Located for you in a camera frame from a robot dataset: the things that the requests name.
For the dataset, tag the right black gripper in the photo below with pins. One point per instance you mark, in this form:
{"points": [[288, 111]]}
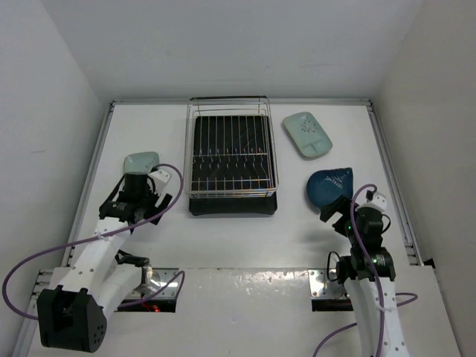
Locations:
{"points": [[339, 205]]}

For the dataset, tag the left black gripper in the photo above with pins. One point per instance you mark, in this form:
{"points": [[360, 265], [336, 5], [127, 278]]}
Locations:
{"points": [[154, 196]]}

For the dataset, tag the light green rectangular plate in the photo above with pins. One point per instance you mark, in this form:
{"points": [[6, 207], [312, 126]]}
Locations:
{"points": [[141, 162]]}

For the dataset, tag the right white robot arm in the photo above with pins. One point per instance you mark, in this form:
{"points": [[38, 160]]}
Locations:
{"points": [[368, 276]]}

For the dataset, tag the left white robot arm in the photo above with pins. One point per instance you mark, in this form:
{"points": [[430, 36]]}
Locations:
{"points": [[74, 315]]}

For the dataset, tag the dark blue leaf plate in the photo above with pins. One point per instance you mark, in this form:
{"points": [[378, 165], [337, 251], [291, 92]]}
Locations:
{"points": [[325, 186]]}

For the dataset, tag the light green plate with berries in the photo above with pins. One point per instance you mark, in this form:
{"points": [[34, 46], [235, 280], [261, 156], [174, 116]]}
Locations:
{"points": [[307, 135]]}

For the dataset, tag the black drip tray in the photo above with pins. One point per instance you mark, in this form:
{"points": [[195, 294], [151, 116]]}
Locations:
{"points": [[233, 204]]}

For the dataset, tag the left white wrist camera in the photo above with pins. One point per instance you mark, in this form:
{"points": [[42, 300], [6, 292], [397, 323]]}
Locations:
{"points": [[160, 179]]}

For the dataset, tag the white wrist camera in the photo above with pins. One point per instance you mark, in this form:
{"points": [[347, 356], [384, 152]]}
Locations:
{"points": [[376, 200], [160, 179]]}

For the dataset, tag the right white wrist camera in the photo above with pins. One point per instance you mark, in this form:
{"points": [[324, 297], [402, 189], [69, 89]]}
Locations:
{"points": [[376, 200]]}

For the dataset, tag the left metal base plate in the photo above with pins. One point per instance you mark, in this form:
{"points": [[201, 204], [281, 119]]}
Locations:
{"points": [[156, 279]]}

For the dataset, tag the metal base plate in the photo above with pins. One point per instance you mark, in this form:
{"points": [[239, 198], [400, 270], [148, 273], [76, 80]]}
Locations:
{"points": [[156, 279], [322, 285]]}

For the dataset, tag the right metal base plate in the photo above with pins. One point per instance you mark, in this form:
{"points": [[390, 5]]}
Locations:
{"points": [[322, 285]]}

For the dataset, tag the metal wire dish rack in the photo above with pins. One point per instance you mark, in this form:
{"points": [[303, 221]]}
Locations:
{"points": [[240, 105]]}

